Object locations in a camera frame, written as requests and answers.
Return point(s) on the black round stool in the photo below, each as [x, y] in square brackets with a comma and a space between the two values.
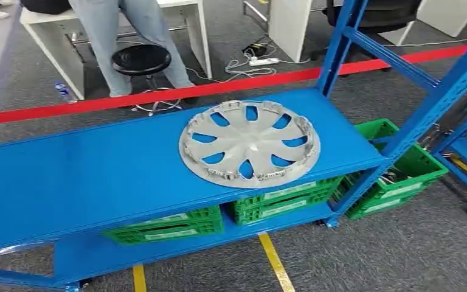
[141, 59]

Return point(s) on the silver wheel hubcap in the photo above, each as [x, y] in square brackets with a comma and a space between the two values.
[253, 141]

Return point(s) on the black office chair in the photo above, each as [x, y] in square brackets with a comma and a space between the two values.
[386, 14]

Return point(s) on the red floor tape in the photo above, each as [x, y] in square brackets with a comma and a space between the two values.
[136, 98]

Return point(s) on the silver metal part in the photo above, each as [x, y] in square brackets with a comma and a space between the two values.
[392, 177]

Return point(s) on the black bag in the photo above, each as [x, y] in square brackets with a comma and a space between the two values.
[44, 6]

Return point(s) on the clear water bottle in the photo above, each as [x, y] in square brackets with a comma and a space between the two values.
[63, 92]

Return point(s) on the green plastic crate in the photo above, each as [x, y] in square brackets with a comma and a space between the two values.
[362, 209]
[326, 187]
[249, 215]
[211, 230]
[419, 165]
[205, 214]

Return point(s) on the black power adapter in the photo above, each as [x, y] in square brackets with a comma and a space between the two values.
[255, 49]

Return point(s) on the white power strip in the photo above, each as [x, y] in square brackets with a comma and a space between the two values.
[263, 61]

